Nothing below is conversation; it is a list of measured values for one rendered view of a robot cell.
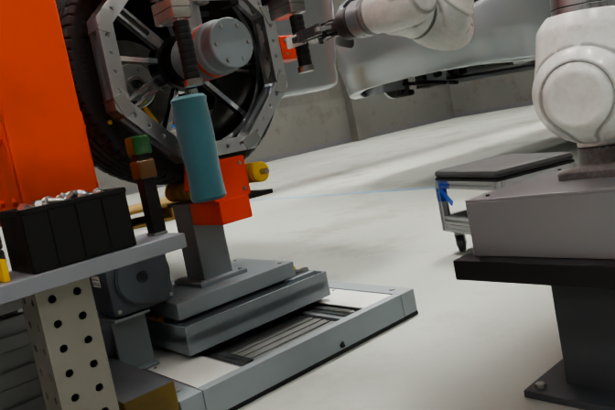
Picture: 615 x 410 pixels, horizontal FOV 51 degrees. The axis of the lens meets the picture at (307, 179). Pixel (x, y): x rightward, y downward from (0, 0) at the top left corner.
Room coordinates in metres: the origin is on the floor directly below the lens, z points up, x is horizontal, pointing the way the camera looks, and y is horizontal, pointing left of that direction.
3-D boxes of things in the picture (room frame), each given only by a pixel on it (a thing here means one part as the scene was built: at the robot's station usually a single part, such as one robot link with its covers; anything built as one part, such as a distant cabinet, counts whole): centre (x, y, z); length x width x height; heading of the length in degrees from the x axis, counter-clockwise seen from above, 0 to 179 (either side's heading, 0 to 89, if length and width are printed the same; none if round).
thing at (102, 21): (1.74, 0.23, 0.85); 0.54 x 0.07 x 0.54; 130
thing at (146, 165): (1.33, 0.33, 0.59); 0.04 x 0.04 x 0.04; 40
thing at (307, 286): (1.90, 0.31, 0.13); 0.50 x 0.36 x 0.10; 130
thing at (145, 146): (1.33, 0.33, 0.64); 0.04 x 0.04 x 0.04; 40
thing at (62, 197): (1.22, 0.47, 0.51); 0.20 x 0.14 x 0.13; 130
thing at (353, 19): (1.49, -0.20, 0.83); 0.09 x 0.06 x 0.09; 130
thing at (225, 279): (1.87, 0.34, 0.32); 0.40 x 0.30 x 0.28; 130
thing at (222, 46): (1.69, 0.18, 0.85); 0.21 x 0.14 x 0.14; 40
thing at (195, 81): (1.45, 0.21, 0.83); 0.04 x 0.04 x 0.16
